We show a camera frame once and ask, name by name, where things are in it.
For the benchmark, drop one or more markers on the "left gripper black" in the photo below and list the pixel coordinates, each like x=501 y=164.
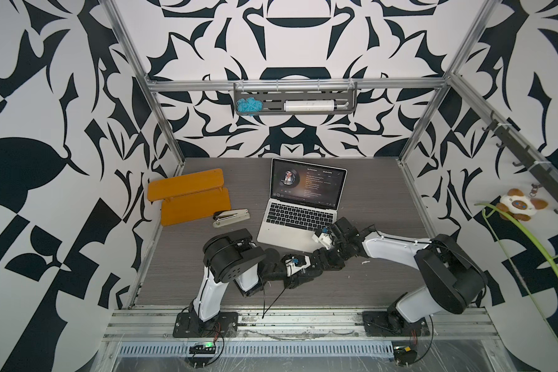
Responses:
x=310 y=268

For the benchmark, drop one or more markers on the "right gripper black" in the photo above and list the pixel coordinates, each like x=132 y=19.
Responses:
x=321 y=263

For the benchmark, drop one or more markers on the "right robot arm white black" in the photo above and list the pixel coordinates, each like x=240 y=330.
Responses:
x=452 y=280

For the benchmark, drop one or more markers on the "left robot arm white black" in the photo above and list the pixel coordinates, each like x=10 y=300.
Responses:
x=235 y=257

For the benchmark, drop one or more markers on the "silver laptop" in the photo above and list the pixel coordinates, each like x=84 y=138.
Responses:
x=304 y=197

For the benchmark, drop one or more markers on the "beige black stapler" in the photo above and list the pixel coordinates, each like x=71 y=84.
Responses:
x=229 y=217

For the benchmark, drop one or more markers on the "right round black controller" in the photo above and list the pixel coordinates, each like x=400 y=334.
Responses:
x=405 y=355

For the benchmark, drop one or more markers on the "orange lower board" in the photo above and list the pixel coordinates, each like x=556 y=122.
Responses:
x=191 y=207

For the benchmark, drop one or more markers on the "orange board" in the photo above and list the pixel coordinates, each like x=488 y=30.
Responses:
x=185 y=185
x=191 y=207

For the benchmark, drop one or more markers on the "left controller board green LED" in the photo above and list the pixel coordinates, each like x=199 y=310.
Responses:
x=208 y=348

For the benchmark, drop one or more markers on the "white roll on shelf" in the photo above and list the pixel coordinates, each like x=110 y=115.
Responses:
x=309 y=106

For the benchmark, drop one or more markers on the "orange upper board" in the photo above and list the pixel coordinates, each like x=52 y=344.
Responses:
x=185 y=185

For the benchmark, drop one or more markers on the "teal scrubber ball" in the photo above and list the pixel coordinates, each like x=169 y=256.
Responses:
x=249 y=106

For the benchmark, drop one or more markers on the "brown white plush toy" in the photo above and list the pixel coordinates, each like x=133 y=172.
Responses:
x=520 y=206

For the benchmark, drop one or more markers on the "green hoop tube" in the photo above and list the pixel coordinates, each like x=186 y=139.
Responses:
x=489 y=210

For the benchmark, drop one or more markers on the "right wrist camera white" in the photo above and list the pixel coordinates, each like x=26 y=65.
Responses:
x=325 y=237

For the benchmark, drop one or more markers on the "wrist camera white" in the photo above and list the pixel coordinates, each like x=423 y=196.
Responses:
x=325 y=237
x=296 y=263

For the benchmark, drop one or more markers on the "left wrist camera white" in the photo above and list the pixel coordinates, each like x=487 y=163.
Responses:
x=296 y=263

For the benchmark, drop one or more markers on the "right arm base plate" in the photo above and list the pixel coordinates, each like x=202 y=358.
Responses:
x=387 y=324

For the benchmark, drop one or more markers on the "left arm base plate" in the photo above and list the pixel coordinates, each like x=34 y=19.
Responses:
x=189 y=325

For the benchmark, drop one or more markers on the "grey wall shelf rack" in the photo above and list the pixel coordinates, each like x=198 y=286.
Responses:
x=274 y=95

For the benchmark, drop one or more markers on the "black hook rail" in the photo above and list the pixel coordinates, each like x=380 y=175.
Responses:
x=526 y=156

